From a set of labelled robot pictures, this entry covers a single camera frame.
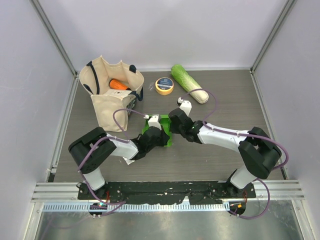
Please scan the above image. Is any aluminium frame rail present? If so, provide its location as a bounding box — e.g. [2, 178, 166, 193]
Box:
[31, 182, 79, 203]

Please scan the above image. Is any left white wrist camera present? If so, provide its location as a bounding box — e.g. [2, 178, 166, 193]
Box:
[147, 114, 162, 130]

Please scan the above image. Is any beige canvas tote bag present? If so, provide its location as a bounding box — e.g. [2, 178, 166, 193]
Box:
[79, 56, 145, 132]

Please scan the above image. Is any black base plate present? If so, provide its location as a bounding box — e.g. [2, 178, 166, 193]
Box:
[77, 180, 257, 206]

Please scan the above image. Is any white slotted cable duct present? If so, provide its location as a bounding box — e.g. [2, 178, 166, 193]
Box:
[42, 201, 230, 213]

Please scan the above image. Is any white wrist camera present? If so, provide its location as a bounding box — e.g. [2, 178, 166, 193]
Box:
[147, 114, 162, 130]
[177, 97, 192, 116]

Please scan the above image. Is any napa cabbage toy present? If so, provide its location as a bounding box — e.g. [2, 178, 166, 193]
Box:
[171, 64, 209, 104]

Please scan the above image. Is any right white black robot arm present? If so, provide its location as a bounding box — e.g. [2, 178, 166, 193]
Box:
[168, 108, 282, 198]

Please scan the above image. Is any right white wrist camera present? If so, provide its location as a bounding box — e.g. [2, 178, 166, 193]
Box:
[177, 97, 192, 116]

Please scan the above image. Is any small clear plastic bag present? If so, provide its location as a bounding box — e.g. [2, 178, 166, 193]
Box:
[123, 157, 135, 165]

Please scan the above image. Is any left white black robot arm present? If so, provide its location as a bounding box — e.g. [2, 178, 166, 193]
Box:
[68, 126, 171, 200]

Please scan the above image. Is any orange bottle in bag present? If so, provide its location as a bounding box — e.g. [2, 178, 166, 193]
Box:
[109, 78, 131, 91]

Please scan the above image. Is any yellow masking tape roll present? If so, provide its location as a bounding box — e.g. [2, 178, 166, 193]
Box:
[155, 77, 174, 96]

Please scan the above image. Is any green paper box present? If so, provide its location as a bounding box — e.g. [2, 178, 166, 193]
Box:
[140, 113, 174, 148]

